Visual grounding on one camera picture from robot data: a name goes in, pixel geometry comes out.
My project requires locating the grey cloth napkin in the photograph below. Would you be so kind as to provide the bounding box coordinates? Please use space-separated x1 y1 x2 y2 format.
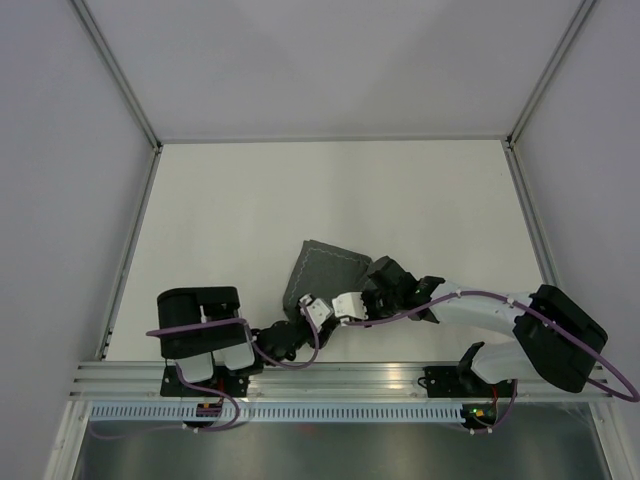
283 240 372 321

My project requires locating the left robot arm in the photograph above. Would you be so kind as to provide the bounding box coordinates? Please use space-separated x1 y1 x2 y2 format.
147 286 340 396

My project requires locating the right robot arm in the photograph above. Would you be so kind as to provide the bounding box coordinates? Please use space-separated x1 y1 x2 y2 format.
362 256 608 395

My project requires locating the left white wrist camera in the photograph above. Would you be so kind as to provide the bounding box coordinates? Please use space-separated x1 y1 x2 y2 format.
298 294 334 329

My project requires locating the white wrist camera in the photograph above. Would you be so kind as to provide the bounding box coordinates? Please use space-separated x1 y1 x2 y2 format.
331 292 368 321
298 294 334 329

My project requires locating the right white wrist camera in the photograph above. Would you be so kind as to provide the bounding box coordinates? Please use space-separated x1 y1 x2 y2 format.
331 292 368 321

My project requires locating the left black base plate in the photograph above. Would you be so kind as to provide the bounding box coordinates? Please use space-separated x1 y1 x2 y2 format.
160 366 249 398

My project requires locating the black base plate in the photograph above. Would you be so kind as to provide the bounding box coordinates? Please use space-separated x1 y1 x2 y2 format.
417 365 514 399
160 366 249 398

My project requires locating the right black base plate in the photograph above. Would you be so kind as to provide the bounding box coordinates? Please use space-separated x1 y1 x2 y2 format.
417 365 514 399

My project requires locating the aluminium front rail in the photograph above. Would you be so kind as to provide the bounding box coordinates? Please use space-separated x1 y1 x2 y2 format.
69 362 614 401

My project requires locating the white slotted cable duct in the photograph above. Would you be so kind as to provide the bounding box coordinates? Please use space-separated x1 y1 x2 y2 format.
90 401 463 423

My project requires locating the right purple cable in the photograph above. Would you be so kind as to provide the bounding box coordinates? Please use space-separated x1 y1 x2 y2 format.
344 289 640 435

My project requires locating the right aluminium frame post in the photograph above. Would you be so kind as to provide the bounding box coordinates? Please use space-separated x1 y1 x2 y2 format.
505 0 600 150

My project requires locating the aluminium frame post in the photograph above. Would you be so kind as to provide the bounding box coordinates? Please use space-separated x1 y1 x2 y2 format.
68 0 162 152
505 0 600 150

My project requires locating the left aluminium frame post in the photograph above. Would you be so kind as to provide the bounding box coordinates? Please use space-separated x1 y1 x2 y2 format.
68 0 162 152

